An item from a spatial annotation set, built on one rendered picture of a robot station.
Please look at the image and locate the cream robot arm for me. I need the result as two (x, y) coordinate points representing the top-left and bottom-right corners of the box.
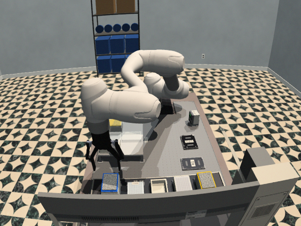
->
(81, 50), (189, 134)

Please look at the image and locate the beige one-well reservoir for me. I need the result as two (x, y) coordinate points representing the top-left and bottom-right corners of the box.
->
(150, 179), (168, 193)

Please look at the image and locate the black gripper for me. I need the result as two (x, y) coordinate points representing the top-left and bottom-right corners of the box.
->
(86, 130), (124, 171)

